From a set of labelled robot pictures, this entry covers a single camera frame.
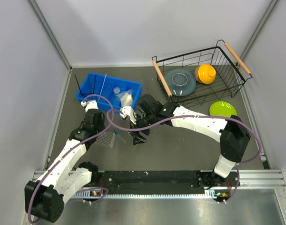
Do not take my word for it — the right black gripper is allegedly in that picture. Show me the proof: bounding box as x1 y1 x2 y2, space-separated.
129 112 157 146

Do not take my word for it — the clear bag of white powder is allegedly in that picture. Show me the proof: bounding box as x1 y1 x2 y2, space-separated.
118 90 133 108

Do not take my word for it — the black wire ring stand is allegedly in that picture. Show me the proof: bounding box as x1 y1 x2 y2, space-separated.
74 73 97 99

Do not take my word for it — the glass bulb tube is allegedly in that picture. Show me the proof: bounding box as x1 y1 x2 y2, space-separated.
98 74 107 101

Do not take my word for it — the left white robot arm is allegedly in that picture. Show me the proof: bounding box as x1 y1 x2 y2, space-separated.
24 109 105 224

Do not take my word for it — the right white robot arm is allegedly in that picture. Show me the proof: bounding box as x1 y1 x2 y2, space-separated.
122 94 250 186

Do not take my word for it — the blue-capped test tube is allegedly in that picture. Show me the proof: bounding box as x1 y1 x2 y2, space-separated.
114 131 126 143

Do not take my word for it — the clear plastic well plate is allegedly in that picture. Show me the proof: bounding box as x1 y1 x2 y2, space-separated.
94 131 115 148

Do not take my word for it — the blue plastic divided bin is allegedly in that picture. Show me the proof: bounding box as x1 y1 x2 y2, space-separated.
77 74 142 109

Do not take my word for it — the blue-grey ceramic plate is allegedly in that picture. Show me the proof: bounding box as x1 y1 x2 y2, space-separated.
164 68 196 97

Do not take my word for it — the lime green plate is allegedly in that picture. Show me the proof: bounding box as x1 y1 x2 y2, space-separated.
209 101 237 117

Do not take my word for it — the orange ribbed bowl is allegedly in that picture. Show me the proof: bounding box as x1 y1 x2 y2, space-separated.
194 64 216 84

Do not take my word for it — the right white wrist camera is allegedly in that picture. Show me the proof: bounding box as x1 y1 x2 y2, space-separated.
120 106 136 124

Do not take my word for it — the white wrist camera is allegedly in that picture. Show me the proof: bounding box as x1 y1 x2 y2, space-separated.
120 106 136 124
81 100 99 113

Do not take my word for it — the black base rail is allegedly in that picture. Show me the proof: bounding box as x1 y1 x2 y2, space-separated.
56 170 286 202

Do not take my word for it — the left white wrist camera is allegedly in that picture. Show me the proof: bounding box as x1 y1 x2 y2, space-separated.
81 100 99 113

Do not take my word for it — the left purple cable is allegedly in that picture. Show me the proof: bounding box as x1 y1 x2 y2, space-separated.
27 94 114 223

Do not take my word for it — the black wire basket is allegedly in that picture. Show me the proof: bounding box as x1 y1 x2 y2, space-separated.
152 39 253 107

